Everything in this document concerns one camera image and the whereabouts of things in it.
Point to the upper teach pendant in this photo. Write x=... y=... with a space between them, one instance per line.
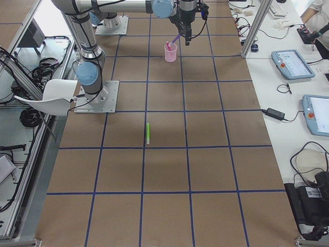
x=291 y=64

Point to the pink mesh cup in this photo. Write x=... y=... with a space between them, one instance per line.
x=170 y=56

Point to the pink pen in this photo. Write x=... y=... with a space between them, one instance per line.
x=168 y=46

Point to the lower teach pendant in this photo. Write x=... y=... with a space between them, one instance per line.
x=316 y=114

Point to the green pen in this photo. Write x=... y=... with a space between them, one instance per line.
x=148 y=133

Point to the white plastic chair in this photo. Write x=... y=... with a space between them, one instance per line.
x=56 y=99

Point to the grey box on floor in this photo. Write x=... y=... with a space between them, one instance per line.
x=33 y=38

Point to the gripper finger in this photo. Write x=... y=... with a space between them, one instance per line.
x=188 y=36
x=181 y=29

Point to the small dark blue device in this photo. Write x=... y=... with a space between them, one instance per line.
x=254 y=47

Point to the teach pendant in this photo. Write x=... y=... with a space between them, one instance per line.
x=291 y=64
x=316 y=114

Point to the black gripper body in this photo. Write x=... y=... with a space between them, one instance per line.
x=185 y=16

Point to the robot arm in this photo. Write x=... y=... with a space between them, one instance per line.
x=180 y=13
x=89 y=73

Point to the black power adapter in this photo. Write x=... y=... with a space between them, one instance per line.
x=274 y=113

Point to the white keyboard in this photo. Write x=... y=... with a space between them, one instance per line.
x=276 y=11

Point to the black bag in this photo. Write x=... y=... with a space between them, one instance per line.
x=309 y=204

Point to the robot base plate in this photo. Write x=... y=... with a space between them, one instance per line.
x=105 y=102

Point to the aluminium frame post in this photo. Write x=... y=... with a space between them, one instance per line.
x=255 y=26

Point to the purple pen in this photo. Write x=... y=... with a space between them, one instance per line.
x=174 y=40

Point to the person in white shirt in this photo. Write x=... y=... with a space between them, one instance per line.
x=315 y=17

